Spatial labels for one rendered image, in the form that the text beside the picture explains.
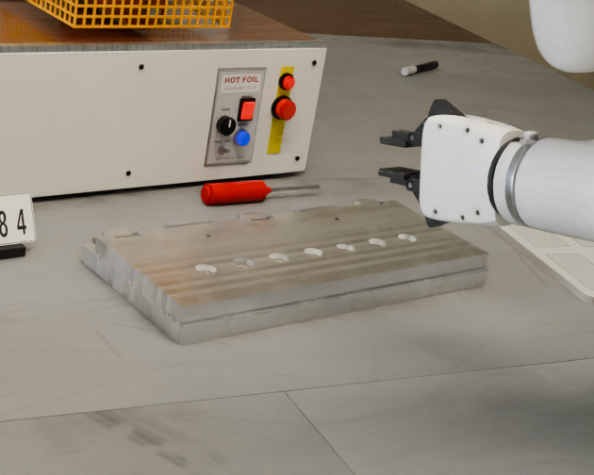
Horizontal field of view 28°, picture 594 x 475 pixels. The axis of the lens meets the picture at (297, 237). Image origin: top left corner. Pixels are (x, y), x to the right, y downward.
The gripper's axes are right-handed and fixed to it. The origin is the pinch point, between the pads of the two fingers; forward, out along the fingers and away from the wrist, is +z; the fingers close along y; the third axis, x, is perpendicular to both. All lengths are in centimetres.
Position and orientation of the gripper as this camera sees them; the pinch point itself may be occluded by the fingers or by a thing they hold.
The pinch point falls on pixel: (403, 157)
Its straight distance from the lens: 121.4
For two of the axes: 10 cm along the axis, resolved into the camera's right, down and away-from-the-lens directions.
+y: -0.3, 9.8, 2.1
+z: -6.3, -1.8, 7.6
